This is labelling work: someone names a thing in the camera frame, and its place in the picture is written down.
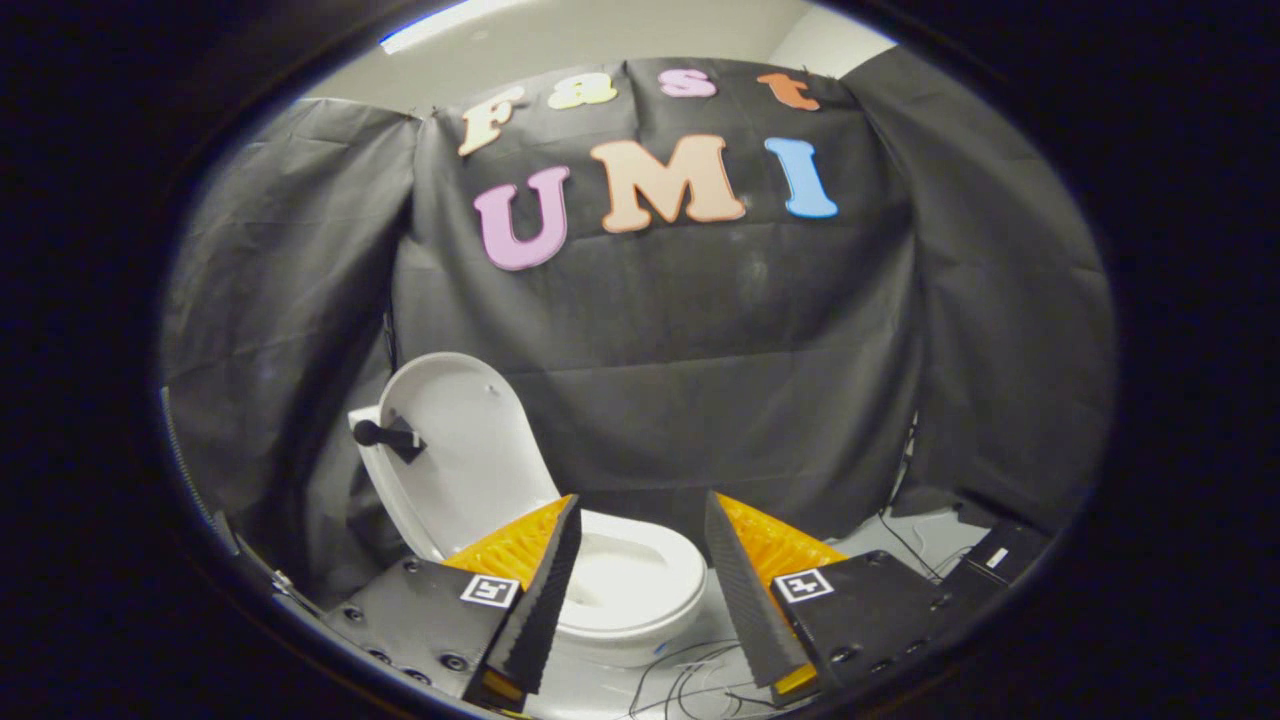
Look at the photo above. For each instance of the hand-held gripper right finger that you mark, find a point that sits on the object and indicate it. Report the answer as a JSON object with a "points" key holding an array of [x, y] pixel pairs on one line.
{"points": [[745, 600]]}

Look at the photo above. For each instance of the black backdrop cloth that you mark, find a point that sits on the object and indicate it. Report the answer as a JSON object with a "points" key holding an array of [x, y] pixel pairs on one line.
{"points": [[700, 350]]}

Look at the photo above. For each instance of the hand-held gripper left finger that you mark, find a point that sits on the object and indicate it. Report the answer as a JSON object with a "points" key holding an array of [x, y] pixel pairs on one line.
{"points": [[545, 600]]}

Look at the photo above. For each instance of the white toilet with tank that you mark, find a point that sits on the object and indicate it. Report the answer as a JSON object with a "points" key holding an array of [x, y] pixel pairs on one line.
{"points": [[620, 650]]}

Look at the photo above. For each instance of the white toilet lid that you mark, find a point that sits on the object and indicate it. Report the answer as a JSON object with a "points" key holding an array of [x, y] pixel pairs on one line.
{"points": [[470, 450]]}

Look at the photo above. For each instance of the black box with white label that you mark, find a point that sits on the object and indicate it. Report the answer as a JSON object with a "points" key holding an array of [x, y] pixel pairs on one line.
{"points": [[1020, 545]]}

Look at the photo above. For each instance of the white toilet seat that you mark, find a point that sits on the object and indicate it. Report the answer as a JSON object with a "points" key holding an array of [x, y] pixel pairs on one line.
{"points": [[686, 577]]}

